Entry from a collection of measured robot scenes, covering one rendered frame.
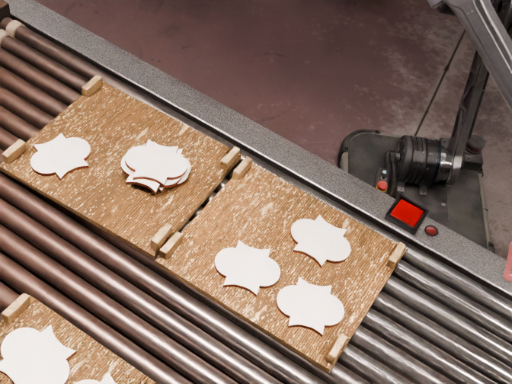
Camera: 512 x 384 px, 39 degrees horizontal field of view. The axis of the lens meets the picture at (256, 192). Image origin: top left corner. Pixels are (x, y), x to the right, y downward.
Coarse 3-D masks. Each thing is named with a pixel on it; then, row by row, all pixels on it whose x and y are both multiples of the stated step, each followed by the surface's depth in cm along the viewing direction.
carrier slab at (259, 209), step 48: (240, 192) 162; (288, 192) 164; (192, 240) 152; (240, 240) 154; (288, 240) 155; (384, 240) 159; (240, 288) 146; (336, 288) 149; (288, 336) 141; (336, 336) 142
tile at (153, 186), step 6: (126, 168) 158; (126, 174) 158; (132, 174) 158; (126, 180) 156; (132, 180) 157; (138, 180) 157; (144, 180) 157; (168, 180) 158; (174, 180) 158; (180, 180) 159; (144, 186) 157; (150, 186) 156; (156, 186) 156; (168, 186) 158; (156, 192) 157
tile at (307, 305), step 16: (288, 288) 147; (304, 288) 147; (320, 288) 148; (288, 304) 144; (304, 304) 145; (320, 304) 145; (336, 304) 146; (304, 320) 142; (320, 320) 143; (336, 320) 143
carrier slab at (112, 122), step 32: (96, 96) 176; (128, 96) 177; (64, 128) 168; (96, 128) 169; (128, 128) 170; (160, 128) 172; (192, 128) 173; (96, 160) 163; (192, 160) 166; (64, 192) 156; (96, 192) 157; (128, 192) 158; (160, 192) 159; (192, 192) 160; (96, 224) 153; (128, 224) 153; (160, 224) 154
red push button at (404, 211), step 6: (402, 204) 167; (408, 204) 167; (396, 210) 166; (402, 210) 166; (408, 210) 166; (414, 210) 166; (420, 210) 166; (396, 216) 164; (402, 216) 165; (408, 216) 165; (414, 216) 165; (420, 216) 165; (408, 222) 164; (414, 222) 164
